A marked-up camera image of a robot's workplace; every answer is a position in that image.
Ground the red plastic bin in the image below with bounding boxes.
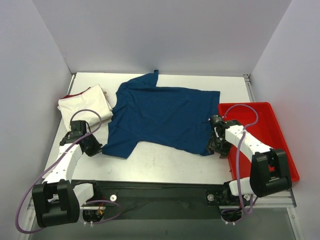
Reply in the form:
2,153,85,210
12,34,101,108
218,102,300,183

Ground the folded white t-shirt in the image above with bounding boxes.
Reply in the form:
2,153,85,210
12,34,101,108
57,84,113,131

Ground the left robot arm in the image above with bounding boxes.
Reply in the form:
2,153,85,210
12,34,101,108
31,120,102,228

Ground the blue printed t-shirt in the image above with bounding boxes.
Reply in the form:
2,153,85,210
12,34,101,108
102,70,220,159

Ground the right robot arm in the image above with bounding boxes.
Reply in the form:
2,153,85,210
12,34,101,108
206,115,293,205

